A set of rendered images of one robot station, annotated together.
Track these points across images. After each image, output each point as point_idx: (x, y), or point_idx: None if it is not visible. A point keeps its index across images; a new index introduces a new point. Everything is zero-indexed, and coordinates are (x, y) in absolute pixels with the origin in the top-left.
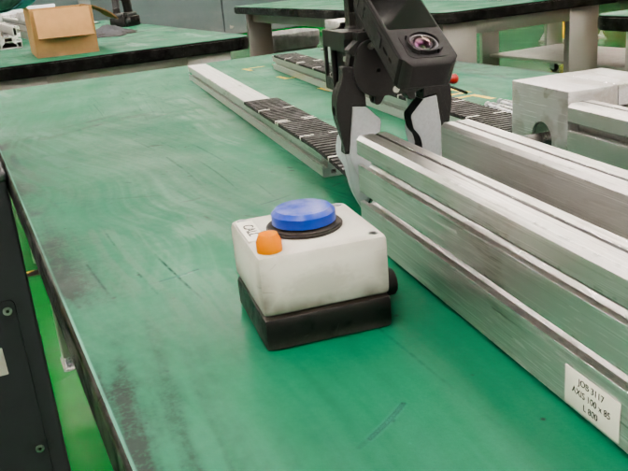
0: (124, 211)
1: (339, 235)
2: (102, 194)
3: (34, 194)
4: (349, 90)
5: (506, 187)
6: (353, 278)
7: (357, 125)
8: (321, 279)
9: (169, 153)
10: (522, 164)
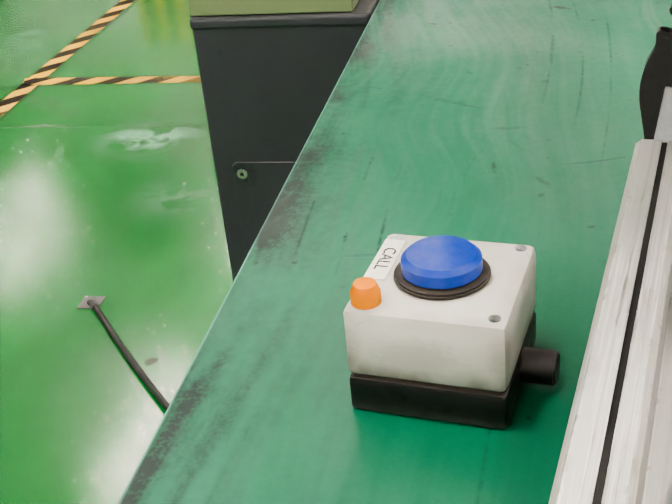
0: (421, 125)
1: (456, 308)
2: (425, 86)
3: (362, 64)
4: (664, 63)
5: (648, 331)
6: (457, 365)
7: (668, 113)
8: (416, 354)
9: (562, 29)
10: None
